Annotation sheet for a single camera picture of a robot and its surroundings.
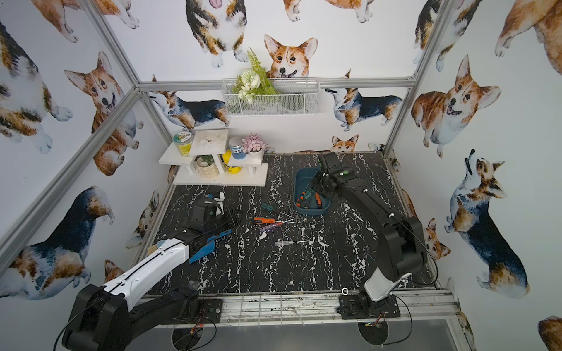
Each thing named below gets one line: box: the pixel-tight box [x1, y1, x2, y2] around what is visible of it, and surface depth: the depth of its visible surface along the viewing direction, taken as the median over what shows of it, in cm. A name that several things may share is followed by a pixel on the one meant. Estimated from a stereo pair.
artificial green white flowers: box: [231, 47, 278, 104], surface depth 82 cm
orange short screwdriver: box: [253, 217, 285, 225], surface depth 96 cm
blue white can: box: [228, 136, 247, 161], surface depth 97 cm
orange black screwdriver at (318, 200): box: [315, 192, 323, 210], surface depth 102 cm
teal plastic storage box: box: [293, 167, 331, 215], surface depth 101 cm
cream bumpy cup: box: [196, 155, 220, 179], surface depth 109 cm
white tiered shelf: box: [158, 128, 269, 188], surface depth 109 cm
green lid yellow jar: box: [172, 130, 194, 158], surface depth 97 cm
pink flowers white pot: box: [241, 131, 269, 161], surface depth 94 cm
